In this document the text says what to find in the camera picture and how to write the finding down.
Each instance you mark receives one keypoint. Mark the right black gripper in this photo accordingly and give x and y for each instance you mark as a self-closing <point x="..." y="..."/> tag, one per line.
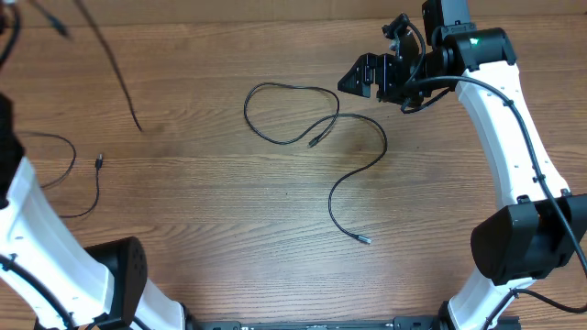
<point x="385" y="77"/>

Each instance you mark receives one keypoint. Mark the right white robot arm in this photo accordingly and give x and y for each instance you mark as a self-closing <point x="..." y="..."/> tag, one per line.
<point x="539" y="222"/>

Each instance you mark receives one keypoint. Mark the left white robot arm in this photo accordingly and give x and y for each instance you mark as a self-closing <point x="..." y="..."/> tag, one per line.
<point x="65" y="284"/>

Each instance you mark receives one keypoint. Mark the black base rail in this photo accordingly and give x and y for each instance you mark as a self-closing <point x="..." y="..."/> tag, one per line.
<point x="316" y="324"/>

